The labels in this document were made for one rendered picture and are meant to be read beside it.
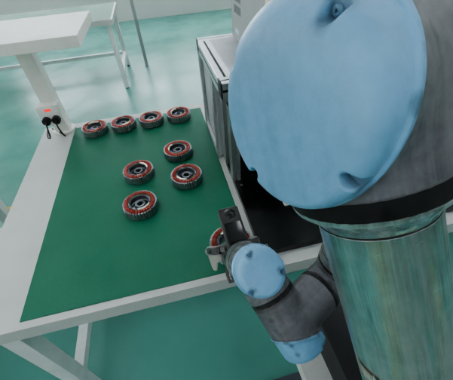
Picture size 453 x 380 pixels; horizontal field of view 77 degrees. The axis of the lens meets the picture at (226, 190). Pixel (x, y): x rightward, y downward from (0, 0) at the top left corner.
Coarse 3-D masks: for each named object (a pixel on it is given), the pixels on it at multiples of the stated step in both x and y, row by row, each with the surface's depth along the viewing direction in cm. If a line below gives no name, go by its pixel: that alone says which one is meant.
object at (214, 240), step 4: (220, 228) 77; (216, 232) 76; (220, 232) 76; (248, 232) 76; (212, 236) 76; (216, 236) 76; (220, 236) 76; (248, 236) 75; (212, 240) 75; (216, 240) 75; (220, 240) 76; (224, 240) 77; (212, 244) 73; (216, 244) 74; (220, 244) 76; (224, 264) 72
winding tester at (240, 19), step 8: (232, 0) 99; (240, 0) 90; (248, 0) 83; (256, 0) 76; (264, 0) 71; (232, 8) 101; (240, 8) 92; (248, 8) 84; (256, 8) 78; (232, 16) 103; (240, 16) 93; (248, 16) 86; (232, 24) 105; (240, 24) 95; (248, 24) 87; (232, 32) 107; (240, 32) 97
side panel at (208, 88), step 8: (200, 64) 112; (200, 72) 114; (200, 80) 119; (208, 80) 107; (208, 88) 111; (208, 96) 116; (208, 104) 121; (208, 112) 127; (216, 112) 100; (208, 120) 129; (216, 120) 102; (208, 128) 128; (216, 128) 104; (216, 136) 107; (216, 144) 110; (216, 152) 116
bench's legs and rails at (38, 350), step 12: (84, 324) 124; (36, 336) 86; (84, 336) 120; (12, 348) 81; (24, 348) 82; (36, 348) 85; (48, 348) 91; (84, 348) 117; (36, 360) 89; (48, 360) 91; (60, 360) 96; (72, 360) 104; (84, 360) 114; (60, 372) 99; (72, 372) 102; (84, 372) 111
